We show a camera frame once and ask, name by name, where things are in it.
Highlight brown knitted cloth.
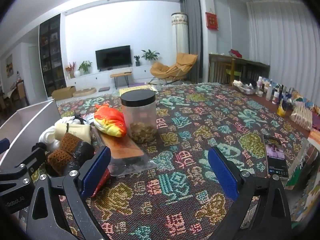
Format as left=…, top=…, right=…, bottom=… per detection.
left=47, top=133, right=81, bottom=176

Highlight white fluffy plush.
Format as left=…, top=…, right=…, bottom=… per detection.
left=38, top=116, right=81, bottom=152

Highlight red lace pouch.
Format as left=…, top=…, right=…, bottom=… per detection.
left=92, top=168, right=111, bottom=197

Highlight black plastic bag roll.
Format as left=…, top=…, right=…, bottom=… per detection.
left=63, top=140, right=95, bottom=175

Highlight cream cloth pouch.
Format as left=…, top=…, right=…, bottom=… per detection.
left=54, top=123, right=91, bottom=144

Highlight clear bag brown contents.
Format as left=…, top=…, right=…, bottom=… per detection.
left=95, top=129, right=158, bottom=177

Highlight orange fish plush toy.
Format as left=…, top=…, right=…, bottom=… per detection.
left=93, top=104, right=127, bottom=138

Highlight clear jar black lid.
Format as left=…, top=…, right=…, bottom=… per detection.
left=120, top=89, right=157, bottom=144

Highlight smartphone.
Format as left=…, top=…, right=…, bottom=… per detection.
left=263, top=135, right=289, bottom=179

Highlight white storage box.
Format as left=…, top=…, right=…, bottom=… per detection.
left=1, top=100, right=60, bottom=169

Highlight patterned woven table cloth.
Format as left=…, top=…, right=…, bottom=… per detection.
left=18, top=83, right=320, bottom=240

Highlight yellow cup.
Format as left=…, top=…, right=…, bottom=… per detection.
left=277, top=99, right=287, bottom=118

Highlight wrapped snack pack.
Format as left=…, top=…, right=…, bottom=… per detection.
left=290, top=105, right=312, bottom=131

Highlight cardboard box on floor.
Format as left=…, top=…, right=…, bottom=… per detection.
left=52, top=86, right=76, bottom=101

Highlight round floor cushion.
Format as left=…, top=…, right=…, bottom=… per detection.
left=73, top=88, right=97, bottom=98

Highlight white bottle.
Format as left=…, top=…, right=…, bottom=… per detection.
left=265, top=80, right=273, bottom=101

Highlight basket with items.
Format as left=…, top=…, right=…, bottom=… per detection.
left=232, top=78, right=257, bottom=95

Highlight red flowers in vase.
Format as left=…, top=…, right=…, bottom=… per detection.
left=65, top=62, right=76, bottom=79

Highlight potted plant left of tv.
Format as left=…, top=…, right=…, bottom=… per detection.
left=78, top=61, right=92, bottom=74

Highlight potted plant of tv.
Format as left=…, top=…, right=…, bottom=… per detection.
left=78, top=61, right=92, bottom=74
left=142, top=49, right=160, bottom=61

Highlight wooden chair at desk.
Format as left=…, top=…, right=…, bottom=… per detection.
left=225, top=59, right=242, bottom=85

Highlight dark glass bookcase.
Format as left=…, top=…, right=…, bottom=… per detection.
left=39, top=14, right=66, bottom=97

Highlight dark wooden desk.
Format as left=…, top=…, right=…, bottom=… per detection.
left=209, top=54, right=270, bottom=85

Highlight small wooden bench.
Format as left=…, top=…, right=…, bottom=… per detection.
left=110, top=71, right=132, bottom=89

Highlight purple floor mat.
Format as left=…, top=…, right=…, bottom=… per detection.
left=129, top=82, right=146, bottom=87

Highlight yellow flat box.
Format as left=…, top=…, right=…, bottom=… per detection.
left=119, top=85, right=158, bottom=96

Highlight black television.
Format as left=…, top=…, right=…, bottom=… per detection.
left=95, top=45, right=132, bottom=70

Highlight white tv cabinet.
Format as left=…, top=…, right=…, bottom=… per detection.
left=66, top=65, right=153, bottom=90

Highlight small potted plant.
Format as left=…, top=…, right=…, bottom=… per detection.
left=134, top=55, right=140, bottom=67

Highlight orange lounge chair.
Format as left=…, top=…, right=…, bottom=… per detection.
left=150, top=53, right=198, bottom=83

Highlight potted plant right of tv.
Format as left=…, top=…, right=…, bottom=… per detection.
left=142, top=49, right=160, bottom=61

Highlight white sheer curtain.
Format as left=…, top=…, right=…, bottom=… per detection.
left=247, top=0, right=319, bottom=104

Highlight covered standing air conditioner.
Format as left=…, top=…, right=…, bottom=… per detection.
left=171, top=12, right=189, bottom=54

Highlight grey curtain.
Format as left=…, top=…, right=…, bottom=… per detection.
left=180, top=0, right=203, bottom=83

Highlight wall picture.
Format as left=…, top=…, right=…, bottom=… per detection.
left=5, top=54, right=14, bottom=77

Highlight red wall decoration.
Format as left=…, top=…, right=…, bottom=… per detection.
left=205, top=10, right=219, bottom=30

